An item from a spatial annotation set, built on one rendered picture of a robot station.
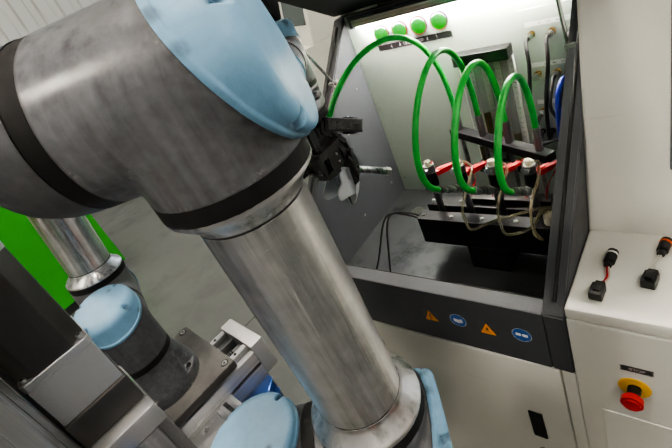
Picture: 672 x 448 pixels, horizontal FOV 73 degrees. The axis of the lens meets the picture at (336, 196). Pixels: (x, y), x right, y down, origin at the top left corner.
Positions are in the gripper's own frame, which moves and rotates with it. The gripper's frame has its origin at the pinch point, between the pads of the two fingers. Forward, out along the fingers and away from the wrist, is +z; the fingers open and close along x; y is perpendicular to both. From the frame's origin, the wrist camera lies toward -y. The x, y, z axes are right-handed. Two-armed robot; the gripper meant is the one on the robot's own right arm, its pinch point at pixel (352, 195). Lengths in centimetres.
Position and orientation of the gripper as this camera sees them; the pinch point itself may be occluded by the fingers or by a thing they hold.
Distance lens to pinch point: 90.4
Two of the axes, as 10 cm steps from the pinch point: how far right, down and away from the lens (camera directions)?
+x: 7.6, 0.4, -6.5
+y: -5.4, 5.9, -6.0
